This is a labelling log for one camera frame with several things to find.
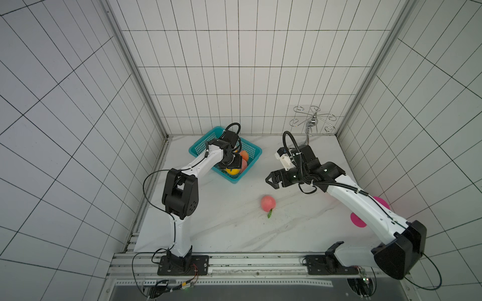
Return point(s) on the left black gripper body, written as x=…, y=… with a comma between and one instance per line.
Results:
x=231, y=162

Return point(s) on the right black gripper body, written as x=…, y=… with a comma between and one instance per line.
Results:
x=282, y=177

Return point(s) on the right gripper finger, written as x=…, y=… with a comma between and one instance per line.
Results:
x=273, y=182
x=275, y=175

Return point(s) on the orange red peach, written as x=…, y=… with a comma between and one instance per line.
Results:
x=245, y=155

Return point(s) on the pink peach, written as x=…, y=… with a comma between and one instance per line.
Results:
x=268, y=204
x=244, y=166

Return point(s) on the yellow peach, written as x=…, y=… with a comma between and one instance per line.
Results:
x=233, y=171

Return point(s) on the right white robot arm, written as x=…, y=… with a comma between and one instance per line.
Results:
x=401, y=244

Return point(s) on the teal plastic basket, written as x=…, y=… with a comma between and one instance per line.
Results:
x=254, y=152

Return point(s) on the silver metal cup rack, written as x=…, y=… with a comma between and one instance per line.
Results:
x=313, y=117

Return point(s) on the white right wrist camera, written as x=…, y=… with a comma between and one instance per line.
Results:
x=285, y=160

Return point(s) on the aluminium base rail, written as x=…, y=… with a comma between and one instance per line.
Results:
x=145, y=270

